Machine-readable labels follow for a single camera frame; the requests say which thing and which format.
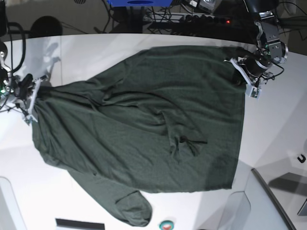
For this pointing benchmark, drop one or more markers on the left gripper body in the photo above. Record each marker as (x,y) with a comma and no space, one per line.
(255,66)

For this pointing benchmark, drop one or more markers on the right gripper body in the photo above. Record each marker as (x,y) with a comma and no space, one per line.
(22,91)

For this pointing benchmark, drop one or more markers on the dark green t-shirt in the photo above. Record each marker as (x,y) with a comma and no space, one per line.
(165,120)

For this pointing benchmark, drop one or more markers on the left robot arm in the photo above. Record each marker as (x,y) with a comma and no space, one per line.
(268,41)

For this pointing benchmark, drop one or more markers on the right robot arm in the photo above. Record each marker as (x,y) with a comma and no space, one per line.
(7,70)

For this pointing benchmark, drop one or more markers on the grey power strip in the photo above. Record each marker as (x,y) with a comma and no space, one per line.
(204,18)

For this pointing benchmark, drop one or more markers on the small black hook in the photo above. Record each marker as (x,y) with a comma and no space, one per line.
(301,158)

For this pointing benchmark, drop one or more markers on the blue box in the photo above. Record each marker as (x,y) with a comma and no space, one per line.
(141,3)

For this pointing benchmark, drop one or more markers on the grey monitor edge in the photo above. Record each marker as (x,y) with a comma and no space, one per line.
(288,189)

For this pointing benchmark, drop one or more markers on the red green emergency button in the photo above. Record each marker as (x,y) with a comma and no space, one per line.
(166,225)

